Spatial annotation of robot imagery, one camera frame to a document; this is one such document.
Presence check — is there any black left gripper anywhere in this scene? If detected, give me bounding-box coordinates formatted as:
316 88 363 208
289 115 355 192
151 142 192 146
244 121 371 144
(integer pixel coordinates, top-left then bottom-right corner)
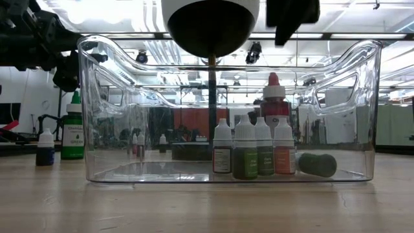
0 14 109 94

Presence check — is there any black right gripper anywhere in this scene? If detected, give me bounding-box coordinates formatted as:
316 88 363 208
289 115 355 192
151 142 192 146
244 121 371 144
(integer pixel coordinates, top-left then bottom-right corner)
265 0 321 47

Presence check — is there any large red food coloring bottle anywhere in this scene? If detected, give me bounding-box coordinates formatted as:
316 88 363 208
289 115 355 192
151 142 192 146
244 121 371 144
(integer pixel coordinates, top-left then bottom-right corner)
260 72 291 139

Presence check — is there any clear plastic bin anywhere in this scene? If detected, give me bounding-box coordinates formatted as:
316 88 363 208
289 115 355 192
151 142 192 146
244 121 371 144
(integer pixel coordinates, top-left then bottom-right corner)
76 34 383 185

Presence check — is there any large green food coloring bottle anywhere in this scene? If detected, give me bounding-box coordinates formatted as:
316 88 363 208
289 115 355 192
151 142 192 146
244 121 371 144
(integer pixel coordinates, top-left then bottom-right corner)
60 91 85 161

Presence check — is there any small blue food coloring bottle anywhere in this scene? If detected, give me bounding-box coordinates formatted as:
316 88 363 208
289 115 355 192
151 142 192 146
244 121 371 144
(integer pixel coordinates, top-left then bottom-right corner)
35 128 56 167

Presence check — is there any small brown food coloring bottle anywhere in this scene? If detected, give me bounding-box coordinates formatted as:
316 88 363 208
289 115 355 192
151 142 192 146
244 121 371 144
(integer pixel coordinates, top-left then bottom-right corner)
137 131 146 161

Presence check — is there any small orange food coloring bottle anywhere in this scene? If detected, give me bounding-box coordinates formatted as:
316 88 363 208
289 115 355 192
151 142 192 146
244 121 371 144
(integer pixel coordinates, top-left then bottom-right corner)
273 116 297 176

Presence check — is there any small dark green coloring bottle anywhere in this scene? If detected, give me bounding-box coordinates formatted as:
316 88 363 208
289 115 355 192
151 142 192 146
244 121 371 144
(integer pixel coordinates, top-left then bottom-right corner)
296 152 338 179
254 116 275 177

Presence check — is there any small light green coloring bottle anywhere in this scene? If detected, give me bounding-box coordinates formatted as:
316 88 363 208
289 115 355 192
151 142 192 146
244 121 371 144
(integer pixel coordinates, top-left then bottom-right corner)
232 114 259 181

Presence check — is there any small black food coloring bottle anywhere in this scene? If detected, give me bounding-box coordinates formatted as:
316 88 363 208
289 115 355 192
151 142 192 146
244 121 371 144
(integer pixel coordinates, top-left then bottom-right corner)
158 133 168 154

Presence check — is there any small black white-label bottle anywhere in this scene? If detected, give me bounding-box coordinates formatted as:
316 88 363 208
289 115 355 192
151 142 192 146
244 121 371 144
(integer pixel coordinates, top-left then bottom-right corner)
212 118 234 175

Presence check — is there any black ceiling spotlight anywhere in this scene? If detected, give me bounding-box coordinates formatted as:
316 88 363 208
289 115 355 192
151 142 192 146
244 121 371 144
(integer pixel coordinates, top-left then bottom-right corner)
245 41 263 65
135 50 149 65

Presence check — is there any black ceiling beam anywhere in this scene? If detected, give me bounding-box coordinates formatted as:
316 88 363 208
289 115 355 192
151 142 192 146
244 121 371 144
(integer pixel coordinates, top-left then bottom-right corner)
80 31 414 41

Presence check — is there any white globe table lamp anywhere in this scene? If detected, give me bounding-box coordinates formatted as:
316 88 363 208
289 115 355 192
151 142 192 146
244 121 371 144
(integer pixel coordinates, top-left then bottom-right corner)
160 0 261 162

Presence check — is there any black monitor screen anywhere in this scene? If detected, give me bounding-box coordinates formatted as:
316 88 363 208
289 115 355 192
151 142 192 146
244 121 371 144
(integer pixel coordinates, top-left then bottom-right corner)
0 102 22 126

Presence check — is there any pale green partition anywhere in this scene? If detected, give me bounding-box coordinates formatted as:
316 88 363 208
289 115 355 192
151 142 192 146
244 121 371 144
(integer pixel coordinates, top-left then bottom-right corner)
376 105 414 146

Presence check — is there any red tool handle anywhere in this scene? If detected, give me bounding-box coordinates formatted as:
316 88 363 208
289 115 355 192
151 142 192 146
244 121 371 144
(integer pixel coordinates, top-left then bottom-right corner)
0 120 20 134

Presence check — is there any orange wall panel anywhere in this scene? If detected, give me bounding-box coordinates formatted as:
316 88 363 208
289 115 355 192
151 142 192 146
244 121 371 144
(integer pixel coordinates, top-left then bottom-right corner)
173 107 229 137

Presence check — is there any black aluminium table frame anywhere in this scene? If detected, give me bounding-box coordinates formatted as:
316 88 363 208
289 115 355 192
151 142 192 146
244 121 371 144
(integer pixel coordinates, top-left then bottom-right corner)
0 140 414 157

